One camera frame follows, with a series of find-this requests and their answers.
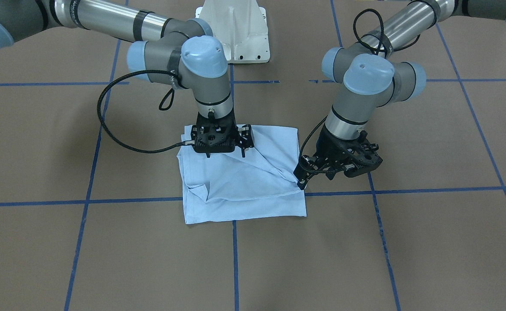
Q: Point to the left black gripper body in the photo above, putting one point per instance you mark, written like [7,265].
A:
[328,149]

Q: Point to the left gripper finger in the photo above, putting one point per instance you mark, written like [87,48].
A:
[305,170]

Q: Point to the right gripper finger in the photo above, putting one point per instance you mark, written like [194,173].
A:
[195,137]
[244,138]

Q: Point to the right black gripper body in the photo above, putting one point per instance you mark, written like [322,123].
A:
[247,135]

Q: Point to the light blue t-shirt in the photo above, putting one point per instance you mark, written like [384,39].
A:
[242,186]

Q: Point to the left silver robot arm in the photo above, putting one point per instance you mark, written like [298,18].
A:
[369,80]

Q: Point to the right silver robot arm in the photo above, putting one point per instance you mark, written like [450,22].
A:
[183,54]

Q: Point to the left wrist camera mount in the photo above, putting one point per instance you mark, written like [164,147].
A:
[357,157]

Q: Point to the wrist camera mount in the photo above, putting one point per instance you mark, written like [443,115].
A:
[357,157]
[216,139]

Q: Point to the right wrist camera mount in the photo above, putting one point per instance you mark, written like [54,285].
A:
[216,139]

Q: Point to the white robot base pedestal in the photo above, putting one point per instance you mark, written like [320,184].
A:
[241,27]

